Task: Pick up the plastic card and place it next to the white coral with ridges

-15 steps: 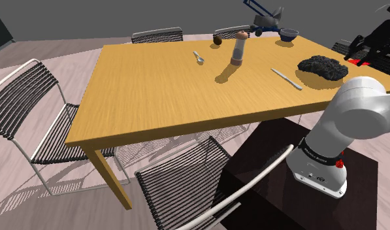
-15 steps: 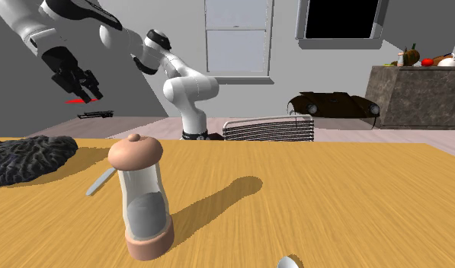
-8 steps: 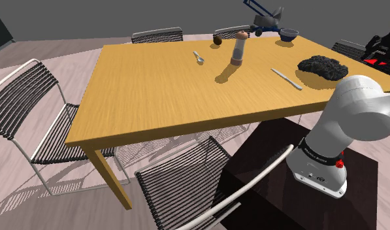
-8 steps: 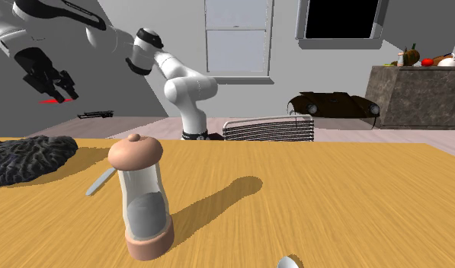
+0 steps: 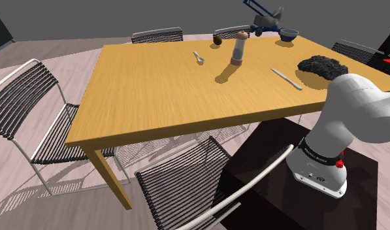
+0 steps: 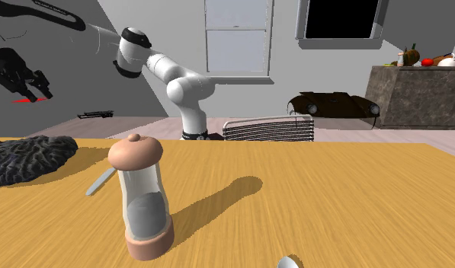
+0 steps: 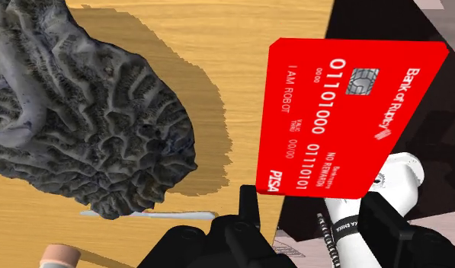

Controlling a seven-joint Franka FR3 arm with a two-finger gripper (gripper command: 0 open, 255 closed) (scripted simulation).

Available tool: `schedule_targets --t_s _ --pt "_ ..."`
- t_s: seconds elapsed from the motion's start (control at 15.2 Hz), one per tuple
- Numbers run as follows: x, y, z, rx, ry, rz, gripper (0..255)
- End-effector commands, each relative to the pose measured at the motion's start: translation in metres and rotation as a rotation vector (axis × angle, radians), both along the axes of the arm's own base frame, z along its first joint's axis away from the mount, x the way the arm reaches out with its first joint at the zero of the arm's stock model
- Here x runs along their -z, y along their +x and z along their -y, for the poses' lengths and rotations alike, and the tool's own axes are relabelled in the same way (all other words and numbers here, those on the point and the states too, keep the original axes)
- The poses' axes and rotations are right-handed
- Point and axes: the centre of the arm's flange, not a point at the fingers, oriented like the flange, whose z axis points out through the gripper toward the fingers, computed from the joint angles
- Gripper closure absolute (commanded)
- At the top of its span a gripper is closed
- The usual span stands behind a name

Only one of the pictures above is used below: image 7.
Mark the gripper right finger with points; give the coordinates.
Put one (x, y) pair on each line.
(398, 237)

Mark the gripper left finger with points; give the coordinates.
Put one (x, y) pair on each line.
(227, 241)

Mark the red bank card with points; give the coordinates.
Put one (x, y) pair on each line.
(335, 148)

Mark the thin white stick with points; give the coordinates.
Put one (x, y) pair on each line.
(182, 215)

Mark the pink round-ended cylinder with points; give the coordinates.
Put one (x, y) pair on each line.
(60, 257)

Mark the grey crumpled knitted cloth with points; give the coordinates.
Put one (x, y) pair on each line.
(82, 111)

